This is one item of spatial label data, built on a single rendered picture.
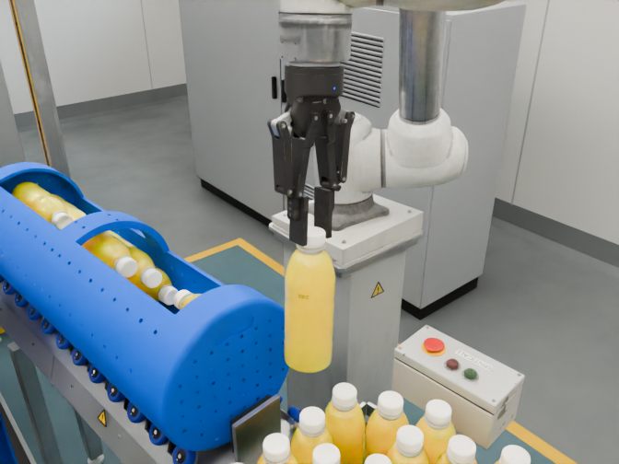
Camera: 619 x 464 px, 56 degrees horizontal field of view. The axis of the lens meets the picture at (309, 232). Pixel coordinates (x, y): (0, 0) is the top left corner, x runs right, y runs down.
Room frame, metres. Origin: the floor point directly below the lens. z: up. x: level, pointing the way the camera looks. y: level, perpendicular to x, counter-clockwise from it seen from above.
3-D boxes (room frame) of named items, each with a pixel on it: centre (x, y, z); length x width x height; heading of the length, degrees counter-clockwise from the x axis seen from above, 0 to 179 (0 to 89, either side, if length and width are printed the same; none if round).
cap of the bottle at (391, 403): (0.69, -0.13, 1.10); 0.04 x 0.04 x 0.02
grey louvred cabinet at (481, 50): (3.32, -0.04, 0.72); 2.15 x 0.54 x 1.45; 40
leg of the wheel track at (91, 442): (1.51, 0.79, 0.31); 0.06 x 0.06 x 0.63; 45
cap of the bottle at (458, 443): (0.60, -0.22, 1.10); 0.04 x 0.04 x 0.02
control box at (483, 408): (0.79, -0.26, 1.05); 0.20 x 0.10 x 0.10; 45
